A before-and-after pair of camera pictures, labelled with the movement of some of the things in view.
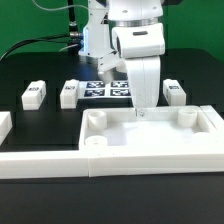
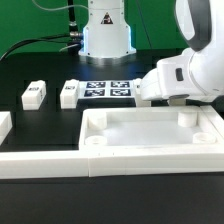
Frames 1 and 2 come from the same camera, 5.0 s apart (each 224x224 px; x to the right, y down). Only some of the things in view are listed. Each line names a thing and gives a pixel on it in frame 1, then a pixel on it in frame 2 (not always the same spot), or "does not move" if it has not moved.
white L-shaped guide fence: x=90 y=162 does not move
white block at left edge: x=6 y=125 does not move
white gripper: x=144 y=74 to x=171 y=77
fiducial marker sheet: x=96 y=89 does not move
